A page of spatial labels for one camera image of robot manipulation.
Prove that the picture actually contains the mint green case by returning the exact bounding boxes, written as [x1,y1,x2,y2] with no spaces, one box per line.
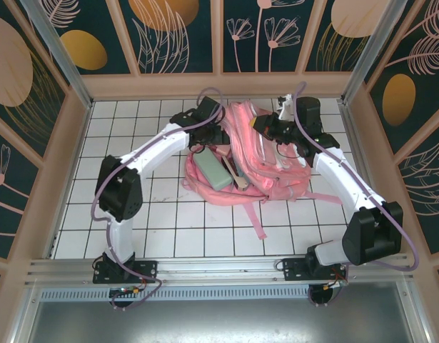
[193,148,231,192]

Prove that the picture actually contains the pink backpack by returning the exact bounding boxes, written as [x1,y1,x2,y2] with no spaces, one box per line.
[181,101,343,242]

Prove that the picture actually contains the light grey booklet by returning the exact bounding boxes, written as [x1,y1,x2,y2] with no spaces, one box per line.
[221,155,251,191]

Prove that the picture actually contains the white printed bracket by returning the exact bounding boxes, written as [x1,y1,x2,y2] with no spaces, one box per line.
[277,94,294,121]

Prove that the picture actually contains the aluminium corner post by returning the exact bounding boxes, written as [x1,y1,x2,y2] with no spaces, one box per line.
[19,0,95,108]
[340,0,409,105]

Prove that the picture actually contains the aluminium mounting rail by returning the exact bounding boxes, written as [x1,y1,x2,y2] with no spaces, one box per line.
[24,257,416,291]

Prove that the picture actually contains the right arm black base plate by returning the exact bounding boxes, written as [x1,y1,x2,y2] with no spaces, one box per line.
[282,257,348,283]

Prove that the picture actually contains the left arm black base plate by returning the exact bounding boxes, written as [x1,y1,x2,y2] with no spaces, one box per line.
[93,259,158,285]

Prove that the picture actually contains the slotted grey cable tray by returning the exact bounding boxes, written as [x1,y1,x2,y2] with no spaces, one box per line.
[38,287,408,303]

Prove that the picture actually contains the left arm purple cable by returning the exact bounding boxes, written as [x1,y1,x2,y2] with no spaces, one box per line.
[91,86,227,312]

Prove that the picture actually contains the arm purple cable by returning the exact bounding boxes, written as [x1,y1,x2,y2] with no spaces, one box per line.
[290,81,420,308]
[91,86,227,312]

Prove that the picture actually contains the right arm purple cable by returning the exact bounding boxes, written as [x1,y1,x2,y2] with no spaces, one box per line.
[290,81,420,308]

